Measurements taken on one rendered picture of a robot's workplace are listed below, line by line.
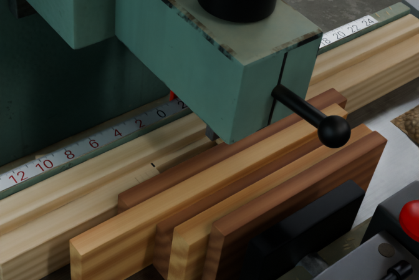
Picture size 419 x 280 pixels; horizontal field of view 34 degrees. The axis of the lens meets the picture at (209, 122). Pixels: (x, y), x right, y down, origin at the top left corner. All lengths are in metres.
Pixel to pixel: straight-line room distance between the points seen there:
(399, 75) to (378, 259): 0.30
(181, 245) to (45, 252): 0.09
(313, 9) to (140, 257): 2.00
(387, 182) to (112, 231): 0.25
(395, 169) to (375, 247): 0.20
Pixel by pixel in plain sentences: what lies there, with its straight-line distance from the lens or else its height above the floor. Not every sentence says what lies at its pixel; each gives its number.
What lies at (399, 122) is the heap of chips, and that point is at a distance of 0.66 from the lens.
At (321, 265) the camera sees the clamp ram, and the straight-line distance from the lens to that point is 0.45.
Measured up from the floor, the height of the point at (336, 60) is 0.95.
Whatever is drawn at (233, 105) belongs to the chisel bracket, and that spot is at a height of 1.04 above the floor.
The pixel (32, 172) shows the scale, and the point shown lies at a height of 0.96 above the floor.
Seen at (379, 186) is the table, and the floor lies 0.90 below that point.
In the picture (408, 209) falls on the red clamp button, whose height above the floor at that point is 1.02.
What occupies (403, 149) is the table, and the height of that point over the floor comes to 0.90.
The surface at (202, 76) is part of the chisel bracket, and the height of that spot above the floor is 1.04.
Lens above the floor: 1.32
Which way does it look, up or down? 44 degrees down
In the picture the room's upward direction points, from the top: 9 degrees clockwise
